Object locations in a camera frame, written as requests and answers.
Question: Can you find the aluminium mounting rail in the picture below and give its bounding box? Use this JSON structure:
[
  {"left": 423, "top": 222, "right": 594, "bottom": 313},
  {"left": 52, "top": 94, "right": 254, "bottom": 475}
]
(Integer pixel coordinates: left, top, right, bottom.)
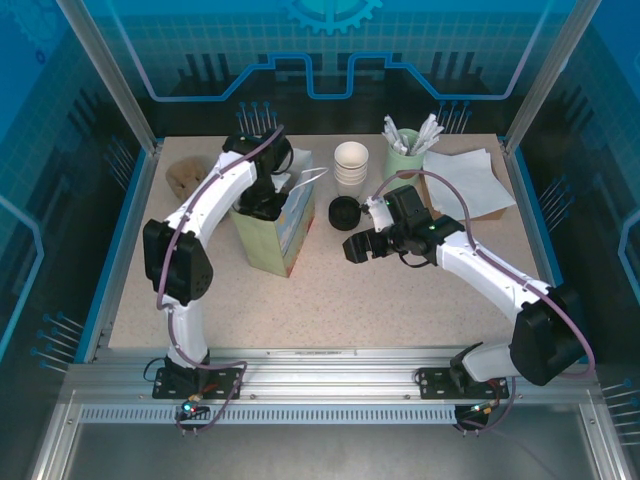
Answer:
[{"left": 64, "top": 344, "right": 616, "bottom": 407}]

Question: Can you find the aluminium frame post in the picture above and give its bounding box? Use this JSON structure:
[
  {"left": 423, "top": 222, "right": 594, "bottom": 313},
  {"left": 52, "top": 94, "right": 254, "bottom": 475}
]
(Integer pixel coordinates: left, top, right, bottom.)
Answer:
[
  {"left": 55, "top": 0, "right": 164, "bottom": 154},
  {"left": 502, "top": 0, "right": 599, "bottom": 154}
]

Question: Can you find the stack of white napkins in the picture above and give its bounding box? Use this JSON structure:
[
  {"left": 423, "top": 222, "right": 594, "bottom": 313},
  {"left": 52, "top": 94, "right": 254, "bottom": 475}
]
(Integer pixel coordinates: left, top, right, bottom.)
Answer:
[{"left": 422, "top": 148, "right": 516, "bottom": 220}]

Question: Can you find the stack of white paper cups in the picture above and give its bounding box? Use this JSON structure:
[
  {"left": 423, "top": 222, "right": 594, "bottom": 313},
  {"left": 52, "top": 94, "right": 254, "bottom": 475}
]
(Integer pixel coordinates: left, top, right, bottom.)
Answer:
[{"left": 333, "top": 141, "right": 370, "bottom": 198}]

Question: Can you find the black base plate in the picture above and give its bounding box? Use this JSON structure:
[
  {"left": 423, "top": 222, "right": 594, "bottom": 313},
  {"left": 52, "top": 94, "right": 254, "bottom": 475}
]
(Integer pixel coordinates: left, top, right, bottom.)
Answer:
[
  {"left": 152, "top": 367, "right": 245, "bottom": 401},
  {"left": 417, "top": 367, "right": 516, "bottom": 401}
]

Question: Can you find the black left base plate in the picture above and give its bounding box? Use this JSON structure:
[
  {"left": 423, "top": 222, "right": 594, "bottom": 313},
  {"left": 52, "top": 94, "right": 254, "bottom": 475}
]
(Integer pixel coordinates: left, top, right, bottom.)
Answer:
[{"left": 152, "top": 367, "right": 245, "bottom": 401}]

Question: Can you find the stack of black lids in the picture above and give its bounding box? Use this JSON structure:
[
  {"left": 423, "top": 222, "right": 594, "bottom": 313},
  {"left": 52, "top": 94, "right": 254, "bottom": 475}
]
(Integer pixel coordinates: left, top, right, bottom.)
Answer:
[{"left": 328, "top": 195, "right": 362, "bottom": 233}]

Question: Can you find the white paper stick packet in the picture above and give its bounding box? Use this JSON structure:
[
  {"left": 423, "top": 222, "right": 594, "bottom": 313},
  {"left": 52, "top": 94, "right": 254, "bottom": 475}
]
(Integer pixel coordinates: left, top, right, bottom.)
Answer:
[
  {"left": 382, "top": 128, "right": 410, "bottom": 155},
  {"left": 382, "top": 114, "right": 404, "bottom": 151},
  {"left": 417, "top": 122, "right": 445, "bottom": 151},
  {"left": 410, "top": 112, "right": 439, "bottom": 154}
]

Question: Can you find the printed paper gift bag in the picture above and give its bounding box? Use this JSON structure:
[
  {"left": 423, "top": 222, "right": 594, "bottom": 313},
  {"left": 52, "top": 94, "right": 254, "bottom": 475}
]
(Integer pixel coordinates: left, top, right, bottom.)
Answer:
[{"left": 228, "top": 148, "right": 331, "bottom": 279}]

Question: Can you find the white slotted cable duct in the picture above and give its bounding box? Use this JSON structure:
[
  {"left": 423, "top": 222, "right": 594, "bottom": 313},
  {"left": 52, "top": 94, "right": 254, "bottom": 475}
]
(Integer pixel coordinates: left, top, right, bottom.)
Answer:
[{"left": 79, "top": 404, "right": 459, "bottom": 425}]

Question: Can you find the light green ceramic mug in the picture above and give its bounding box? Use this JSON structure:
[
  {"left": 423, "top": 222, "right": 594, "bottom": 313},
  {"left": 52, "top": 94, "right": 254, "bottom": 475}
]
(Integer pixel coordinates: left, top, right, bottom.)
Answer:
[{"left": 383, "top": 128, "right": 426, "bottom": 194}]

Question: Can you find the brown pulp cup carrier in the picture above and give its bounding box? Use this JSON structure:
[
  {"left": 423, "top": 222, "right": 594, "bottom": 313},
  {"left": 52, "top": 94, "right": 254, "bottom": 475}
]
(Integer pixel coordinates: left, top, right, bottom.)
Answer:
[{"left": 166, "top": 154, "right": 211, "bottom": 200}]

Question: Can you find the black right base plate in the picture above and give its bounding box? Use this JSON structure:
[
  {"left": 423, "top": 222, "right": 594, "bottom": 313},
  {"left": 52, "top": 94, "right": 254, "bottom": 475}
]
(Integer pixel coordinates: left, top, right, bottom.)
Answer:
[{"left": 417, "top": 367, "right": 516, "bottom": 401}]

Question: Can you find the small circuit board with LEDs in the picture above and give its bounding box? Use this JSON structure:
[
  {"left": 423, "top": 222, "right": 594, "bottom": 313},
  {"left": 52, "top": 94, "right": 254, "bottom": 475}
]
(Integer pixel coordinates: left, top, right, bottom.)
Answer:
[
  {"left": 175, "top": 398, "right": 210, "bottom": 422},
  {"left": 457, "top": 399, "right": 501, "bottom": 419}
]

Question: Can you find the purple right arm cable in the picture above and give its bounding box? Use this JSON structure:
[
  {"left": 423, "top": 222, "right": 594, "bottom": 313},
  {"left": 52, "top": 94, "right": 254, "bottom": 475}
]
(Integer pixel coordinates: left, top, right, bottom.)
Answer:
[{"left": 372, "top": 169, "right": 597, "bottom": 437}]

